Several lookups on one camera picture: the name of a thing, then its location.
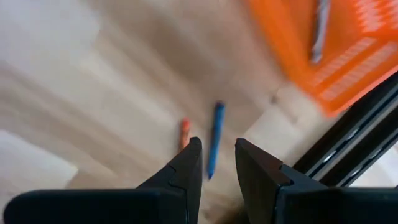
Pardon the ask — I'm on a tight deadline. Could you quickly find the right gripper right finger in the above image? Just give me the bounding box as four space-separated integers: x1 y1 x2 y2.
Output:
234 137 398 224

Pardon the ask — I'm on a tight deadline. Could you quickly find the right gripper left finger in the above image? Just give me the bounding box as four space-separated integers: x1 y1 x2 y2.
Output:
2 136 203 224

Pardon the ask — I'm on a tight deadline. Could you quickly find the orange crayon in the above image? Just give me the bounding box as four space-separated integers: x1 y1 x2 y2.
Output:
178 117 192 153

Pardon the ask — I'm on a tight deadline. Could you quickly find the blue crayon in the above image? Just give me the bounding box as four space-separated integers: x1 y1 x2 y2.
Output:
206 101 226 180

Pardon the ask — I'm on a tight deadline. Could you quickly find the orange plastic basket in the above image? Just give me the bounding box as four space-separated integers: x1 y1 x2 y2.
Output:
247 0 398 118

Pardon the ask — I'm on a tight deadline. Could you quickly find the grey crayon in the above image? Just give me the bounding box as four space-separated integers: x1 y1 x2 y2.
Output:
310 0 331 65

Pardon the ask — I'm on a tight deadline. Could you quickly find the black aluminium table frame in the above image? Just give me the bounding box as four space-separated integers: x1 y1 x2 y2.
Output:
292 70 398 188

